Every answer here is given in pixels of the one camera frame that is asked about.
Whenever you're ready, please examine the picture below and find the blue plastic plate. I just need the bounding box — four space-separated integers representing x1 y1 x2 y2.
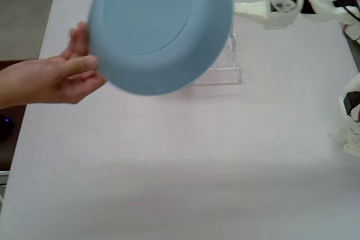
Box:
87 0 235 97

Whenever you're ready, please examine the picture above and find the white plastic object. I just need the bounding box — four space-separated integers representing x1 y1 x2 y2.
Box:
0 170 11 186

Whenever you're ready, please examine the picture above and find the black computer mouse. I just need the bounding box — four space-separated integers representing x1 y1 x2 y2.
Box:
0 114 15 141

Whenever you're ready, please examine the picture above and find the person's bare forearm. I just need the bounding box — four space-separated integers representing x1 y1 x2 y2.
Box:
0 61 29 109

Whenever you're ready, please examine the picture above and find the person's hand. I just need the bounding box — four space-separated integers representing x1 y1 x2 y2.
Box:
28 21 106 106

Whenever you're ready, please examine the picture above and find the black arm servo cable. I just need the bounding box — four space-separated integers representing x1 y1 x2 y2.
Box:
305 0 360 24

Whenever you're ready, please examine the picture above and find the white wire dish rack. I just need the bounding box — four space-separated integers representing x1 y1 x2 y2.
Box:
184 22 244 87

